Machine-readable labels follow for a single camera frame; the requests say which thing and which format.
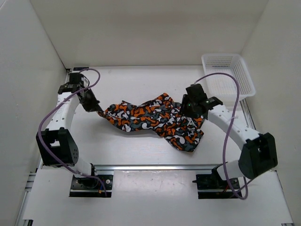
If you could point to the white plastic basket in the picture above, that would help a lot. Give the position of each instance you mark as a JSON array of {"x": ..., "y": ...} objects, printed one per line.
[{"x": 230, "y": 70}]

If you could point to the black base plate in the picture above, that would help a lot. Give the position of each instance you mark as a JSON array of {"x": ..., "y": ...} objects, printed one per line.
[
  {"x": 208, "y": 188},
  {"x": 92, "y": 188}
]

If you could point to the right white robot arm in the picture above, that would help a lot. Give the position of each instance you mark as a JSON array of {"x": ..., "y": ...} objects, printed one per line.
[{"x": 258, "y": 151}]

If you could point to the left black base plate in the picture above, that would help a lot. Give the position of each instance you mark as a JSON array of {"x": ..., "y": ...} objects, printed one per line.
[{"x": 92, "y": 188}]

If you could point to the orange camouflage shorts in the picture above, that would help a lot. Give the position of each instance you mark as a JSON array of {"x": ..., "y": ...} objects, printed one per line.
[{"x": 162, "y": 116}]

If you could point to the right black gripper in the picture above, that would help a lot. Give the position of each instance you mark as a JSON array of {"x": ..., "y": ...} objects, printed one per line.
[{"x": 186, "y": 99}]

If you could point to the aluminium front rail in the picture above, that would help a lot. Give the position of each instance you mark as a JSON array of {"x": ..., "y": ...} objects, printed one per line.
[{"x": 155, "y": 167}]

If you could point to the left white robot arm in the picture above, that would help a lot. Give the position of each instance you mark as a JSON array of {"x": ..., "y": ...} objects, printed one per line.
[{"x": 56, "y": 144}]

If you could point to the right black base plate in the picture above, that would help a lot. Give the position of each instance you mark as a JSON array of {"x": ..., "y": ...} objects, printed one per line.
[{"x": 208, "y": 188}]

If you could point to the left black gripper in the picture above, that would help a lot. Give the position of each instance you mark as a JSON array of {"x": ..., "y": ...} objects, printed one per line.
[{"x": 94, "y": 106}]

